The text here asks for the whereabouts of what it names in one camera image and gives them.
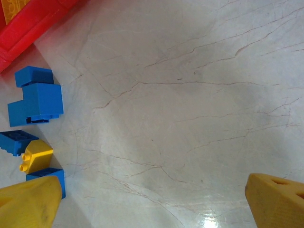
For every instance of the small blue lego brick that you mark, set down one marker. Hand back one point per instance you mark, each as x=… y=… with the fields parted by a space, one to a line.
x=35 y=73

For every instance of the large blue lego block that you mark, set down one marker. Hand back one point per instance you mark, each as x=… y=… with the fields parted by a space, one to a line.
x=40 y=99

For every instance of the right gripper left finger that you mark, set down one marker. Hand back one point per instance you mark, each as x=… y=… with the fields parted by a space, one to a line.
x=26 y=206

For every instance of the yellow patterned lego brick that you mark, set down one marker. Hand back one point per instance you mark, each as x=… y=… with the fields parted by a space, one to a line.
x=14 y=9

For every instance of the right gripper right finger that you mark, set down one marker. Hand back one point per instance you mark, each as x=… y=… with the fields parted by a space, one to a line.
x=278 y=204

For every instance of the red plastic bin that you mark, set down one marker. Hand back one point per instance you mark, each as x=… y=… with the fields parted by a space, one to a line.
x=28 y=31

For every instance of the yellow sloped lego brick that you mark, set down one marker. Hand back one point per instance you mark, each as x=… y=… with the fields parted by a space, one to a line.
x=38 y=154

